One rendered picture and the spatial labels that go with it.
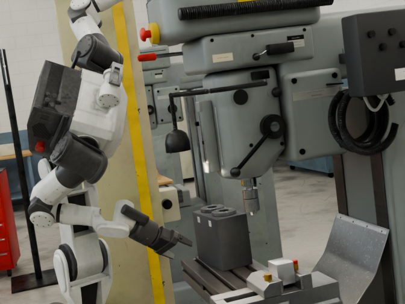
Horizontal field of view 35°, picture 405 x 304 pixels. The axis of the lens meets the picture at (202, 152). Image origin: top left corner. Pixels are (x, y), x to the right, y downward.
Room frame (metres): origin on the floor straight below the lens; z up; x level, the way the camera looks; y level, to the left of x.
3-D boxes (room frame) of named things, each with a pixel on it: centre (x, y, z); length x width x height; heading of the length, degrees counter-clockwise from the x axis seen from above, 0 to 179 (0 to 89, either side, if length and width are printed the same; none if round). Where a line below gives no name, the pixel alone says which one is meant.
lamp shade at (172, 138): (1.83, 0.07, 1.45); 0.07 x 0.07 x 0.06
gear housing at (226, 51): (1.92, -0.17, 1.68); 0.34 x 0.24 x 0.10; 106
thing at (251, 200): (1.91, -0.13, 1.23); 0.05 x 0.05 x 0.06
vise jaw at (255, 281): (1.73, -0.12, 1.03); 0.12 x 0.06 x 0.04; 18
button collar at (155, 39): (1.85, 0.09, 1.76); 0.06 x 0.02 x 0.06; 16
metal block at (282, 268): (1.75, -0.18, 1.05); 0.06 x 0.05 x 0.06; 18
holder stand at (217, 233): (2.31, -0.03, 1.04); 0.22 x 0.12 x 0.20; 23
